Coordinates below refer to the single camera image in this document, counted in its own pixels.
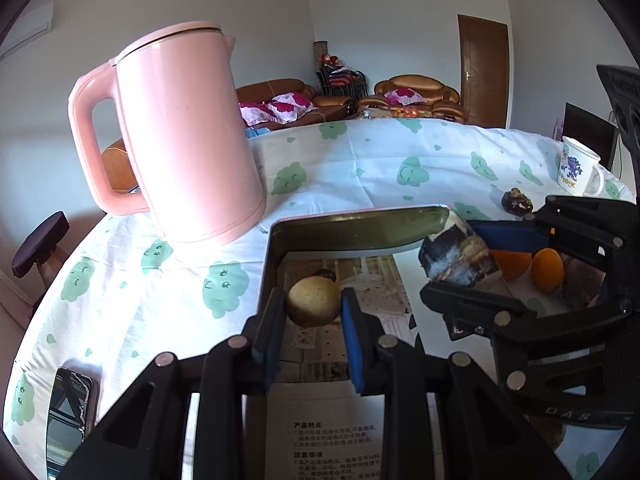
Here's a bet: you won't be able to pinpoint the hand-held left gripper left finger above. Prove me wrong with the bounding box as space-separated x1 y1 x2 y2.
60 287 287 480

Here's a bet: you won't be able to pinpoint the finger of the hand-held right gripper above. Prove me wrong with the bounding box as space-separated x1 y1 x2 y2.
419 281 633 398
470 194 632 281

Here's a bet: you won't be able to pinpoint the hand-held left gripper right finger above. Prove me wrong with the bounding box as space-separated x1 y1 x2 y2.
341 289 571 480

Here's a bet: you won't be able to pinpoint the orange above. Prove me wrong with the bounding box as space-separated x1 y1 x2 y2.
530 248 566 294
489 249 533 282

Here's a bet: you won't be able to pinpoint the yellow round fruit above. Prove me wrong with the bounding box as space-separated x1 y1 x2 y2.
286 276 340 327

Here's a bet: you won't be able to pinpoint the pink metal tin box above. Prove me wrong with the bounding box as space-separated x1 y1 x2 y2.
260 204 502 480

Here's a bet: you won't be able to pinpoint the white printed mug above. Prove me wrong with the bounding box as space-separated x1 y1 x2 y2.
556 136 606 196

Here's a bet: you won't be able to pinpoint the black television screen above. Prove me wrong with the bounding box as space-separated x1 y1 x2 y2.
563 102 616 170

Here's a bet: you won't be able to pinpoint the brown leather armchair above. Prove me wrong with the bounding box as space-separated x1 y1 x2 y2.
357 74 462 124

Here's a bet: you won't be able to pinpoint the cluttered coffee table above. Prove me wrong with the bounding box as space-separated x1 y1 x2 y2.
357 106 442 122

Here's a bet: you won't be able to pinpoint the brown wooden door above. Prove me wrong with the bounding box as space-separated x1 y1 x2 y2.
457 14 511 129

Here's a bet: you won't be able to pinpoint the pink floral pillow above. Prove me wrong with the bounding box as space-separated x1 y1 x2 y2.
383 87 424 109
239 102 275 127
265 90 318 124

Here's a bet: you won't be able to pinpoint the black smartphone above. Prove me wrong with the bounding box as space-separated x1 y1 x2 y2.
46 366 97 480

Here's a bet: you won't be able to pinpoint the pink electric kettle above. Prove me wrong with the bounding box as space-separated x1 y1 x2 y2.
67 21 267 245

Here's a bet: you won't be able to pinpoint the stacked chairs with red items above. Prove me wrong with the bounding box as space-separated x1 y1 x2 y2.
313 41 369 99

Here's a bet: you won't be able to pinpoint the dark wooden stool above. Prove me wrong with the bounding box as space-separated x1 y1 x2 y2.
11 211 70 321

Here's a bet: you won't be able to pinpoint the brown leather sofa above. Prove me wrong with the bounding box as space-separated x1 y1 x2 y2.
235 78 359 132

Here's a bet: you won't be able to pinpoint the white wall air conditioner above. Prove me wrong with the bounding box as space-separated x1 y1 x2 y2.
0 1 54 57

